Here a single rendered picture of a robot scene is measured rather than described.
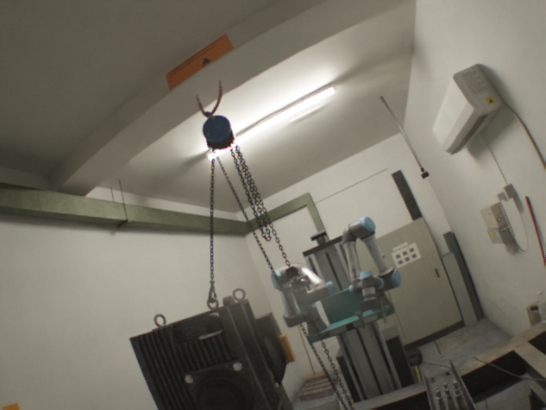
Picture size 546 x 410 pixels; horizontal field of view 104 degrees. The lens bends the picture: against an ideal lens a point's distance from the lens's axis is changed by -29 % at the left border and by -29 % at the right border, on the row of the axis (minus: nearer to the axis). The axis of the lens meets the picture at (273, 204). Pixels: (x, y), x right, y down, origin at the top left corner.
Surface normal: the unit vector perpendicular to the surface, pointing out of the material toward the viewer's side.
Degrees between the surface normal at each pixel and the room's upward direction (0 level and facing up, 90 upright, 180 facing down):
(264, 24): 90
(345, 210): 90
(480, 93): 90
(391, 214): 90
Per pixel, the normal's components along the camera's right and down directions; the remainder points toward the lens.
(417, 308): -0.35, -0.11
